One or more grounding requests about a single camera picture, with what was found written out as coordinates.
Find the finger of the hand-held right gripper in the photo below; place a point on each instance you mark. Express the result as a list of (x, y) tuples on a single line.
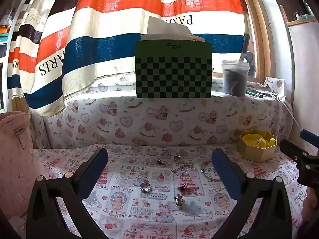
[(307, 135), (290, 148)]

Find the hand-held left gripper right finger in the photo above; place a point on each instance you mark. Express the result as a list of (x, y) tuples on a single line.
[(225, 175)]

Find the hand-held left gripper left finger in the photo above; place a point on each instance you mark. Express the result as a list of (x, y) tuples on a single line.
[(96, 168)]

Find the octagonal box with yellow lining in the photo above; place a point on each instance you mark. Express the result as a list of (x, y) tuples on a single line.
[(256, 151)]

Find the person's right hand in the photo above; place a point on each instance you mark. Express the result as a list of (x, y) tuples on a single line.
[(310, 203)]

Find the silver bangle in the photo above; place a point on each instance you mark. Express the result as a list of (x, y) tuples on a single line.
[(204, 173)]

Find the red brooch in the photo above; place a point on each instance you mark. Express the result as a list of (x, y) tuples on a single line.
[(183, 187)]

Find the silver pendant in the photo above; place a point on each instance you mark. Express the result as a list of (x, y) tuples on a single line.
[(175, 171)]

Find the small silver earring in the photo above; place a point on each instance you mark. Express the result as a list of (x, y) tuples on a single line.
[(177, 157)]

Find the white board panel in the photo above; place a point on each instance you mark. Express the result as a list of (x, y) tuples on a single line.
[(304, 74)]

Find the dark marker pen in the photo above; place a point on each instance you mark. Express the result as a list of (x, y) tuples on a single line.
[(256, 94)]

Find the bear print cloth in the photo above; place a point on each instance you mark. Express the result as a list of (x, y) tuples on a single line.
[(149, 119)]

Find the red print tablecloth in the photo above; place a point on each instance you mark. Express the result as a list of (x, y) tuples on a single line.
[(149, 219)]

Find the pink bag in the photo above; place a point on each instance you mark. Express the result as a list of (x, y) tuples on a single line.
[(15, 159)]

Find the clear plastic tub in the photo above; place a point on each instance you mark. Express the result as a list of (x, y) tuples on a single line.
[(234, 79)]

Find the narrow striped towel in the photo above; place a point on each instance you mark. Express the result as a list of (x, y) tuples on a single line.
[(25, 42)]

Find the white tissue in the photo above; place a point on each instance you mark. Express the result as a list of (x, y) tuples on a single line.
[(162, 27)]

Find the wide striped towel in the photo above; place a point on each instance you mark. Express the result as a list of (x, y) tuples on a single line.
[(112, 5)]

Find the wooden window frame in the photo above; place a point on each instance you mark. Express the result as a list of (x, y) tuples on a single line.
[(259, 29)]

